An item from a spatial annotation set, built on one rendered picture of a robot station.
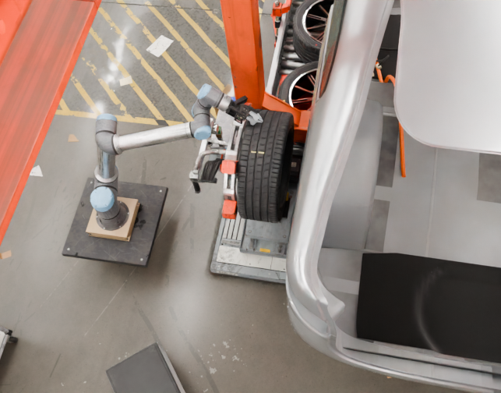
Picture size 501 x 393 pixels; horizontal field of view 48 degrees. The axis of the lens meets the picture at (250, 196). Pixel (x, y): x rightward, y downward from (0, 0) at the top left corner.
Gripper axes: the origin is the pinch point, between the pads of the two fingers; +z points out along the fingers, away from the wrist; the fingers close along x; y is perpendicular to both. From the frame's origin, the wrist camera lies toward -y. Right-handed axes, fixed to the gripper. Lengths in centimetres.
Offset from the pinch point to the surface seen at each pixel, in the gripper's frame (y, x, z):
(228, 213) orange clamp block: 35, -42, 9
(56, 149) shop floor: -63, -177, -111
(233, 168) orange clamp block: 28.6, -15.1, -3.0
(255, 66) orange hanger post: -26.1, 10.8, -15.0
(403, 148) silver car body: -3, 28, 75
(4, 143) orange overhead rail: 182, 116, -70
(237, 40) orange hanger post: -20.2, 23.8, -31.5
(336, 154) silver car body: 68, 56, 20
